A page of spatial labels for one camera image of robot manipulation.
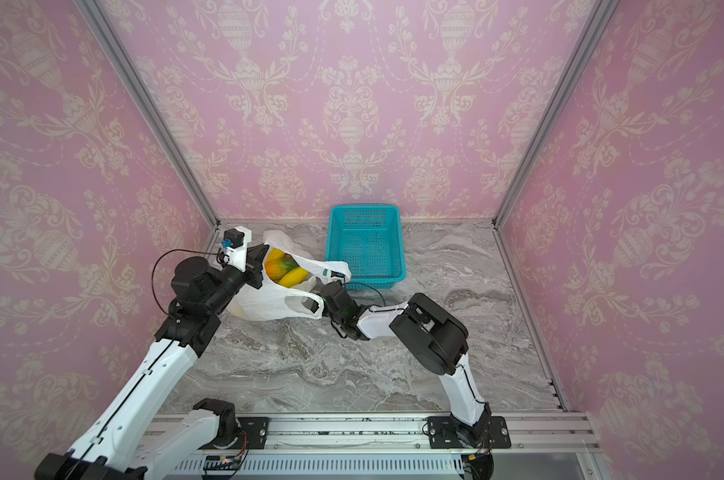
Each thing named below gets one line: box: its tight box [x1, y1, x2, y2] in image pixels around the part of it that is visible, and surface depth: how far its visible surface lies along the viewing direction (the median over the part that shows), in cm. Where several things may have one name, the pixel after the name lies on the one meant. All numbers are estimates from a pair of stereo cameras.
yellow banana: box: [278, 267, 309, 288], surface depth 102 cm
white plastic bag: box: [228, 230, 352, 321], surface depth 81 cm
